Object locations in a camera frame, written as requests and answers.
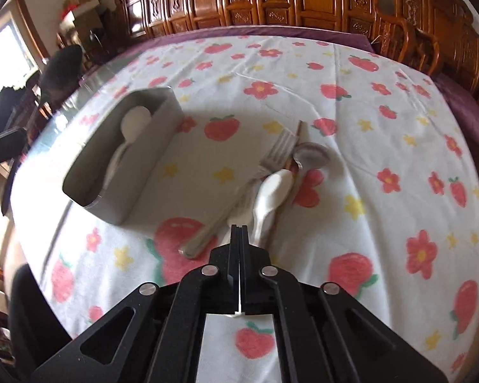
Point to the strawberry flower print tablecloth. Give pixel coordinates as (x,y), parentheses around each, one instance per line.
(393,217)

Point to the wooden window frame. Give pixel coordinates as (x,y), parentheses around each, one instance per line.
(17,12)

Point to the white ceramic soup spoon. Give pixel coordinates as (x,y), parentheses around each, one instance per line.
(132,125)

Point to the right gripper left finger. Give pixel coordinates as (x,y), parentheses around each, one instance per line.
(155,333)

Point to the dark wooden chair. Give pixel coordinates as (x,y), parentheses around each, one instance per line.
(58,82)

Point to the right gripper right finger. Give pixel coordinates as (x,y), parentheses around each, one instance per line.
(322,333)

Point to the black clothing pile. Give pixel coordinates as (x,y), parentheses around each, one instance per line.
(13,105)

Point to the grey metal utensil tray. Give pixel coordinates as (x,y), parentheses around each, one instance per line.
(83,183)

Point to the stainless steel spoon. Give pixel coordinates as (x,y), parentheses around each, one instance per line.
(310,156)

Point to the person's left hand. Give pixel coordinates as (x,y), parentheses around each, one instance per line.
(36,332)

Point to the carved wooden long sofa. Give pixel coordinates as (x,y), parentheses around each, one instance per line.
(389,36)

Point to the stainless steel fork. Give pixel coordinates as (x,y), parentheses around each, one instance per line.
(273,161)

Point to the dark wooden cabinet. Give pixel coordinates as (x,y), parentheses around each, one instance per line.
(87,30)

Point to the purple armchair cushion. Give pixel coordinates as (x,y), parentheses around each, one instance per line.
(463,106)

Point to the carved wooden armchair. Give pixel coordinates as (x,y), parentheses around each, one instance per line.
(451,23)

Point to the white red box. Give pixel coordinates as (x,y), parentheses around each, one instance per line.
(78,12)

